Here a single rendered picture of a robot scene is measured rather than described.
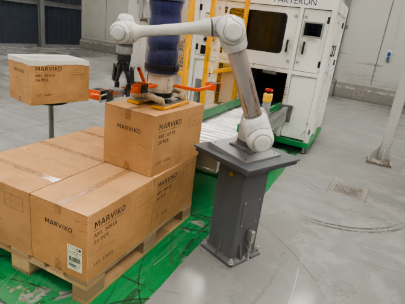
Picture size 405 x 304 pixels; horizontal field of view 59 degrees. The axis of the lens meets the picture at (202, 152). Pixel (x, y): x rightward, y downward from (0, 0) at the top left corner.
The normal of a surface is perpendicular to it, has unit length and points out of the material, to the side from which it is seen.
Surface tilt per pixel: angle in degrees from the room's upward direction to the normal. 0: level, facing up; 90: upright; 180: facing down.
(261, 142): 100
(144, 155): 90
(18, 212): 90
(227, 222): 90
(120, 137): 90
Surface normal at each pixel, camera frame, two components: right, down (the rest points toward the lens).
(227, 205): -0.76, 0.13
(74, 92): 0.77, 0.29
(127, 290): 0.12, -0.94
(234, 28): 0.02, 0.33
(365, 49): -0.49, 0.23
